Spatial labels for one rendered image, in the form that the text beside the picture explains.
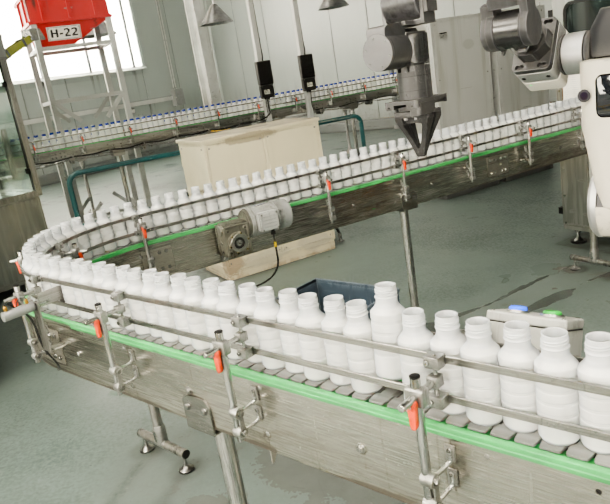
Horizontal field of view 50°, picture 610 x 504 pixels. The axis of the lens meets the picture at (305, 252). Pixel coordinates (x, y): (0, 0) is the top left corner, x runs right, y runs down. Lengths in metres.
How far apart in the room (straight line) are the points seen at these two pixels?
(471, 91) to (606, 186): 6.02
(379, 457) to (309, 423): 0.16
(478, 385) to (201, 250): 1.98
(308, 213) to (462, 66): 4.56
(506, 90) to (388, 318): 6.83
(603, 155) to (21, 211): 5.61
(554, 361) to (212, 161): 4.50
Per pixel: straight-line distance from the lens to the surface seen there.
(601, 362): 0.96
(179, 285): 1.51
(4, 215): 6.42
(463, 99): 7.38
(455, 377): 1.07
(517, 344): 0.99
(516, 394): 1.02
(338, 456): 1.28
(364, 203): 3.24
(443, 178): 3.54
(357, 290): 1.92
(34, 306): 1.96
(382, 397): 1.17
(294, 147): 5.60
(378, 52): 1.07
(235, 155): 5.36
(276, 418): 1.35
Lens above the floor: 1.56
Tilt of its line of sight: 15 degrees down
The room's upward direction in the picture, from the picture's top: 9 degrees counter-clockwise
